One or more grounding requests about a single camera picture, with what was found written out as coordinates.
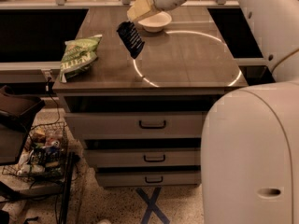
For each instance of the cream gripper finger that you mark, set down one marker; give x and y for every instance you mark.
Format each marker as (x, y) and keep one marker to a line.
(141, 9)

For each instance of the dark blue rxbar wrapper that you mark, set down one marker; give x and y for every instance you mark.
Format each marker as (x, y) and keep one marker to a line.
(130, 38)

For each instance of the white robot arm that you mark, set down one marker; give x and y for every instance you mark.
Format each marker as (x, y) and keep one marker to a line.
(250, 139)

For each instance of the green jalapeno chip bag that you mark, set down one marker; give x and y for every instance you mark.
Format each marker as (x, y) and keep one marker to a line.
(78, 56)

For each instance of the white paper bowl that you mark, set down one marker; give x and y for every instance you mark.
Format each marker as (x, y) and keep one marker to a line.
(156, 23)

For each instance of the grey drawer cabinet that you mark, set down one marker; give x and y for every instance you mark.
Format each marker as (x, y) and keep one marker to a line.
(186, 67)

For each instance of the top grey drawer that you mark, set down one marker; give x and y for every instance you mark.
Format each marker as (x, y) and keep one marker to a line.
(132, 125)

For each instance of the grey drawer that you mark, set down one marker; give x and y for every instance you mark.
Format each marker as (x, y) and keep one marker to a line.
(148, 179)
(118, 158)
(132, 125)

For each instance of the middle grey drawer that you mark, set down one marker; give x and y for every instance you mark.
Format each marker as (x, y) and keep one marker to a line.
(118, 158)

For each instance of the dark brown bin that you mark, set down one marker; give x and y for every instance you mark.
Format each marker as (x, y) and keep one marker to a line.
(17, 114)

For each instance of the bottom grey drawer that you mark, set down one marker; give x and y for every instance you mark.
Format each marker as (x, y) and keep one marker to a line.
(148, 179)

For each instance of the blue tape cross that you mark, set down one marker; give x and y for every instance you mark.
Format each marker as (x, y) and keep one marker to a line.
(152, 207)

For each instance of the wire basket with snacks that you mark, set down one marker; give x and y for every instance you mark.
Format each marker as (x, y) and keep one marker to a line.
(44, 154)

